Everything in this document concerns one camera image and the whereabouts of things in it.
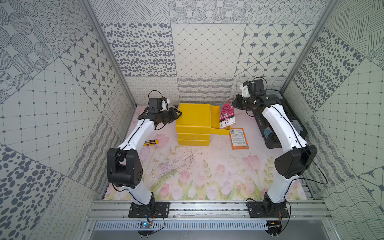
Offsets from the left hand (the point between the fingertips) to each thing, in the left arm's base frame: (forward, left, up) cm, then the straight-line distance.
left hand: (179, 112), depth 87 cm
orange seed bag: (-3, -39, -23) cm, 45 cm away
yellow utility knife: (-8, +21, -21) cm, 31 cm away
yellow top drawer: (0, -22, -9) cm, 24 cm away
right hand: (+1, -31, +5) cm, 32 cm away
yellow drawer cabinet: (-9, -9, -1) cm, 13 cm away
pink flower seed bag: (-4, -28, +1) cm, 28 cm away
